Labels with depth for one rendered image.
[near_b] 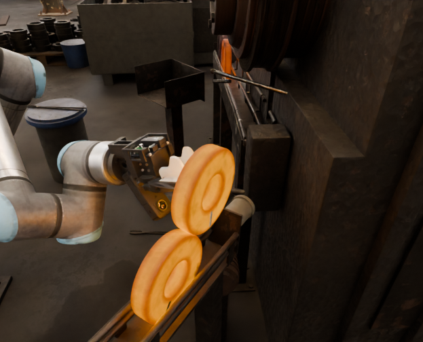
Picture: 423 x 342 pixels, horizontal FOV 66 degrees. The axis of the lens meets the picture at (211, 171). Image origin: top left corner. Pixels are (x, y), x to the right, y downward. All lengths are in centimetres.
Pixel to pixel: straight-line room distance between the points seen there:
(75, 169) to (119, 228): 103
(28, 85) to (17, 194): 53
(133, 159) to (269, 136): 35
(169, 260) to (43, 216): 28
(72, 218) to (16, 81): 55
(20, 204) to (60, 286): 94
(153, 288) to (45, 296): 109
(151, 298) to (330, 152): 39
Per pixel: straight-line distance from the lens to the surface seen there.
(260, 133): 81
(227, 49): 166
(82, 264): 163
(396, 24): 58
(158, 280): 52
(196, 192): 50
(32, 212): 68
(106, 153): 66
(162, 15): 336
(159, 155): 60
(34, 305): 157
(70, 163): 74
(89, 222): 74
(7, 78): 113
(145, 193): 65
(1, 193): 68
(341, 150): 64
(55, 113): 197
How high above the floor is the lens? 118
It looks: 35 degrees down
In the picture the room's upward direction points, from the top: straight up
